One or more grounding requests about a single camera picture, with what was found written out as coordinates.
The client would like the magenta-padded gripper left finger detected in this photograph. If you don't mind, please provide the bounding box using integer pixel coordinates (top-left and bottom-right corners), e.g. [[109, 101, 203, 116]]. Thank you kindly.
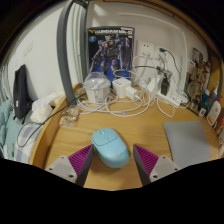
[[44, 143, 95, 188]]

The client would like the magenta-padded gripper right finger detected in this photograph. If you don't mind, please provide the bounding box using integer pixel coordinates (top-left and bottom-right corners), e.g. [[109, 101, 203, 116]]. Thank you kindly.
[[132, 143, 181, 187]]

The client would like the light blue computer mouse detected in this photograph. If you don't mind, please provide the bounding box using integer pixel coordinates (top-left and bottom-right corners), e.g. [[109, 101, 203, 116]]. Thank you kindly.
[[90, 127, 131, 169]]

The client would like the grey mouse pad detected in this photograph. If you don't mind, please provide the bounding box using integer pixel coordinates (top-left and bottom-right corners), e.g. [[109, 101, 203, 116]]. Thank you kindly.
[[162, 120, 212, 169]]

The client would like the crumpled clear plastic wrapper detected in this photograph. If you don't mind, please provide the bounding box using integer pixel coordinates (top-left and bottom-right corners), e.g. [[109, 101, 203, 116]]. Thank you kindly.
[[59, 106, 80, 128]]

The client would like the white tissue pack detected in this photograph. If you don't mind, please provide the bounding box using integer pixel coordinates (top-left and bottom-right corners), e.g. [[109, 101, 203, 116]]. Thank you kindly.
[[29, 93, 64, 124]]

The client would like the teal and plaid bedding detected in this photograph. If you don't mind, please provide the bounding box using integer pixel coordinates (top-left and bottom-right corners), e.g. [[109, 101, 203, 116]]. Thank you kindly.
[[0, 98, 44, 164]]

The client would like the white power strip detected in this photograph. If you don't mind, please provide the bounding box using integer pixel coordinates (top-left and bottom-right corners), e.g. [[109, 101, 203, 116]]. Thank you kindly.
[[156, 91, 183, 108]]

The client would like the white lotion bottle red label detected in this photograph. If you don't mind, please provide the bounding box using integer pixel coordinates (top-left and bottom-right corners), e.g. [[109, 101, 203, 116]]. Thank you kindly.
[[205, 96, 223, 127]]

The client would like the blue bottle white cap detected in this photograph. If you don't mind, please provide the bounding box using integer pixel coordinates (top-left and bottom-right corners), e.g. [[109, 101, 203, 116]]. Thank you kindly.
[[198, 89, 211, 116]]

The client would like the small white charger plug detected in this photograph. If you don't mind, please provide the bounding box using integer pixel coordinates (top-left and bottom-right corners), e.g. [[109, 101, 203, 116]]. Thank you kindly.
[[125, 86, 143, 102]]

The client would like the black power adapter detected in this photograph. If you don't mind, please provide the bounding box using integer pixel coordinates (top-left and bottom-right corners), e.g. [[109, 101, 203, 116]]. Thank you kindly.
[[160, 75, 171, 97]]

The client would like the clear lidded plastic container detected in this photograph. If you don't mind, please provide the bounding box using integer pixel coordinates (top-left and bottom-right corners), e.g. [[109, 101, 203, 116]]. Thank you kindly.
[[82, 71, 112, 104]]

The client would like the black hanging bag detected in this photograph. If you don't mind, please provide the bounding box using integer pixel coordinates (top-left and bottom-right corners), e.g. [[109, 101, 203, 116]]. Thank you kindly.
[[12, 64, 34, 120]]

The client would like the dark bottle white nozzle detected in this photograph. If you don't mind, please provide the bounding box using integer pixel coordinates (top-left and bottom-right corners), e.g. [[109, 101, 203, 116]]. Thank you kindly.
[[204, 81, 220, 114]]

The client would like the white multi-port charger block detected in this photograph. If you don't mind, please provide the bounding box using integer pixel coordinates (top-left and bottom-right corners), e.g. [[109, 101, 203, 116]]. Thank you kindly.
[[112, 77, 132, 98]]

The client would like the colourful printed box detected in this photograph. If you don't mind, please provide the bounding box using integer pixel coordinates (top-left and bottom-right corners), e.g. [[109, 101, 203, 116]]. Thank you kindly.
[[184, 48, 212, 111]]

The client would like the robot model kit box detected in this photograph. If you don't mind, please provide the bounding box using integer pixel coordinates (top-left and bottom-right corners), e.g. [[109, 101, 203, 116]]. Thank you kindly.
[[87, 26, 136, 84]]

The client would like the white charging cable tangle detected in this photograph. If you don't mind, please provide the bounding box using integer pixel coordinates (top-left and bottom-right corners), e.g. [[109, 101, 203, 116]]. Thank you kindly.
[[77, 56, 178, 118]]

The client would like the grey metal frame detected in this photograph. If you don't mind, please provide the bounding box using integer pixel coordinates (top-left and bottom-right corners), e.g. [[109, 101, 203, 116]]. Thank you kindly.
[[56, 0, 91, 106]]

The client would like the black cable with green plug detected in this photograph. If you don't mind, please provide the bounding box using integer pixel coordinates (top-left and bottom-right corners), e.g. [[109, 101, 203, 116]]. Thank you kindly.
[[159, 47, 183, 81]]

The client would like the white wall socket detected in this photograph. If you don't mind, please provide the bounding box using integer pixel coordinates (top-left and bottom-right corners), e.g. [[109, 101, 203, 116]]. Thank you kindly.
[[154, 44, 170, 62], [136, 39, 156, 58]]

